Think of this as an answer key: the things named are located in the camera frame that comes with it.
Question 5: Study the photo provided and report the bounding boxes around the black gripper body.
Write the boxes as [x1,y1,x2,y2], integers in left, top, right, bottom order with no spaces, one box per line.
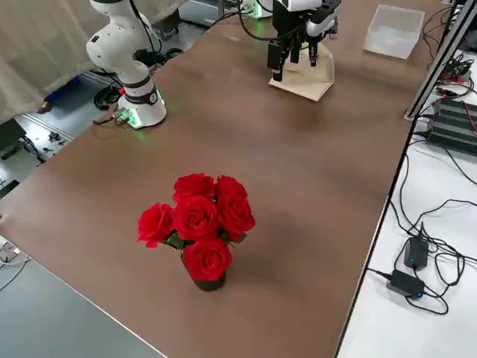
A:
[273,7,309,45]

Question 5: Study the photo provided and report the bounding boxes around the red artificial rose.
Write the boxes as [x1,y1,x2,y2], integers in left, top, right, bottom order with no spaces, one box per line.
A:
[182,239,234,283]
[173,195,221,242]
[217,193,257,242]
[215,175,250,210]
[173,172,218,204]
[136,202,176,249]

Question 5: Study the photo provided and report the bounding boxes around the black case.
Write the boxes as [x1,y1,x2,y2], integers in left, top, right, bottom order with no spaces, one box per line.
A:
[0,119,27,161]

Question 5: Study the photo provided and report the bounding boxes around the dark flower vase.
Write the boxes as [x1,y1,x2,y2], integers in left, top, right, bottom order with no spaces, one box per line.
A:
[181,249,228,292]

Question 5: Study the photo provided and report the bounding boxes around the flat black power adapter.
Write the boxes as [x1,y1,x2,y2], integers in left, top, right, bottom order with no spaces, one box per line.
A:
[385,269,426,299]

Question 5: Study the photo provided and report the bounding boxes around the blue plastic crate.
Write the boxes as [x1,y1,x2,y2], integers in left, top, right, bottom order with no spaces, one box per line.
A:
[43,72,82,102]

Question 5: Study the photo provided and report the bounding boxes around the clear plastic box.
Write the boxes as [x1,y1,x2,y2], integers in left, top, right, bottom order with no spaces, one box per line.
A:
[363,4,426,60]

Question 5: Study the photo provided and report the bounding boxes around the black finned metal device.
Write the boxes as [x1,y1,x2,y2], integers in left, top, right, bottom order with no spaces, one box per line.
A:
[424,95,477,156]

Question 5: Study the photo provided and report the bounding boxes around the aluminium frame post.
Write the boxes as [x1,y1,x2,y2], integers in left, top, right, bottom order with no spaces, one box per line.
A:
[403,0,477,121]

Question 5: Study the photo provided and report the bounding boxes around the small black power adapter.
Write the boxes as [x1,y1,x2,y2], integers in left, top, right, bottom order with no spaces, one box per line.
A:
[403,236,430,272]

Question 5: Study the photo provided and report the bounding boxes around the beige curtain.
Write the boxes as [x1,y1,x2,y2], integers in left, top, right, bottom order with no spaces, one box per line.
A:
[0,0,182,124]

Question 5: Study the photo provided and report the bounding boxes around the cream tablecloth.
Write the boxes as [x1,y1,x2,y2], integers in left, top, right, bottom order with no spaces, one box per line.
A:
[268,43,336,102]

